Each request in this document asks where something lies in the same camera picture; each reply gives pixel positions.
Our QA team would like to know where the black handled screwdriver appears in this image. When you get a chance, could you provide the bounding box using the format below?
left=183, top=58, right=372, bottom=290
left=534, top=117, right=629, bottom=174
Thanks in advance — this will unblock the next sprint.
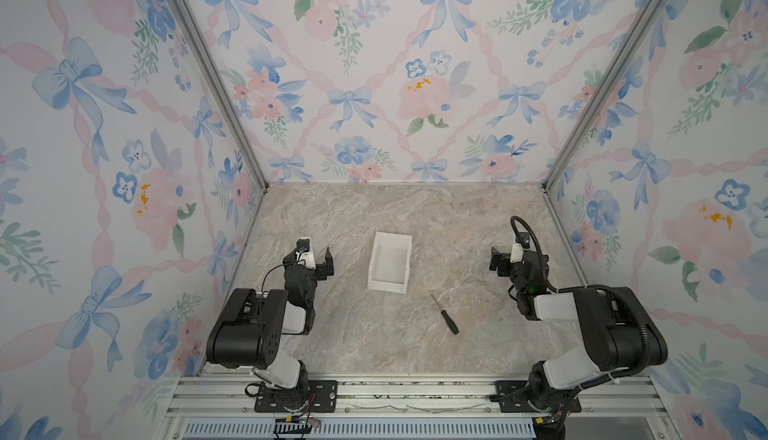
left=430, top=293, right=460, bottom=335

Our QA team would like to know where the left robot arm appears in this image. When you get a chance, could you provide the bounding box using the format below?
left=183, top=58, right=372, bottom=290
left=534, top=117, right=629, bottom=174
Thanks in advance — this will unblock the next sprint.
left=206, top=238, right=338, bottom=416

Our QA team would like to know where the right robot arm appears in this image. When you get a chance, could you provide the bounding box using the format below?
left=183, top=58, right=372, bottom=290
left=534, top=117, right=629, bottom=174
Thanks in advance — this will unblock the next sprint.
left=489, top=247, right=668, bottom=419

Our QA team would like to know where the white plastic bin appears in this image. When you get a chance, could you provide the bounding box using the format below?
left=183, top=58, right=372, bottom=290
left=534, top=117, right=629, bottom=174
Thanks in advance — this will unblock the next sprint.
left=367, top=232, right=413, bottom=294

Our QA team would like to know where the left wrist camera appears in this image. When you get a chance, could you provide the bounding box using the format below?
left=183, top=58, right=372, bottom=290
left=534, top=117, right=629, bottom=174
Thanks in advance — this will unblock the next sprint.
left=297, top=237, right=316, bottom=270

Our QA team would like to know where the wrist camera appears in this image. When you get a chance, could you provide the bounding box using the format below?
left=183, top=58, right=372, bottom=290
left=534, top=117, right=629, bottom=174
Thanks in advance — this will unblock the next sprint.
left=297, top=237, right=316, bottom=270
left=510, top=231, right=531, bottom=263

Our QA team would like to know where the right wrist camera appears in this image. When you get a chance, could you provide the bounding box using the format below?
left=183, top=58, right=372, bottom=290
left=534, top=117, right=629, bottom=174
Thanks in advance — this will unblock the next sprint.
left=510, top=231, right=531, bottom=263

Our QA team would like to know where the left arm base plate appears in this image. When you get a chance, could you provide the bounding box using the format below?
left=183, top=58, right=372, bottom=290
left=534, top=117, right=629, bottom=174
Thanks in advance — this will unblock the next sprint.
left=245, top=380, right=339, bottom=414

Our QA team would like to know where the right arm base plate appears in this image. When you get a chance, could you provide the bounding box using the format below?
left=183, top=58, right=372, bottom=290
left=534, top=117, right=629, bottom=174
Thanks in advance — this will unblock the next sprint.
left=489, top=380, right=568, bottom=415

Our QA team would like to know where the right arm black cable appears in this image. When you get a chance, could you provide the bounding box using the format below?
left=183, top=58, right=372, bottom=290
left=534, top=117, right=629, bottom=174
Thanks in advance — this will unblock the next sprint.
left=509, top=215, right=652, bottom=375

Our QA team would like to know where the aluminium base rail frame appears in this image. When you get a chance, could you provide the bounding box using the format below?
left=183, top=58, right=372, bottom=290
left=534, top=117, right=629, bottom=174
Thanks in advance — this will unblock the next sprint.
left=156, top=369, right=680, bottom=439

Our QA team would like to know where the left aluminium corner post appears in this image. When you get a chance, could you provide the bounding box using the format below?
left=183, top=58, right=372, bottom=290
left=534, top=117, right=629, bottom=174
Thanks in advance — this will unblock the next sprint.
left=168, top=0, right=269, bottom=194

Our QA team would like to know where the aluminium corner post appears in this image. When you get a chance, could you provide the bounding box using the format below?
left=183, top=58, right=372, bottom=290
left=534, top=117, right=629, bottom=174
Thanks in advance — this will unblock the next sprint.
left=168, top=0, right=269, bottom=194
left=541, top=0, right=668, bottom=195

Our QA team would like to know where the right aluminium corner post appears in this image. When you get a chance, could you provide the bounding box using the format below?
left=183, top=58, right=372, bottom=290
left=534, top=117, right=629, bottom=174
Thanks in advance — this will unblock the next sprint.
left=541, top=0, right=668, bottom=195

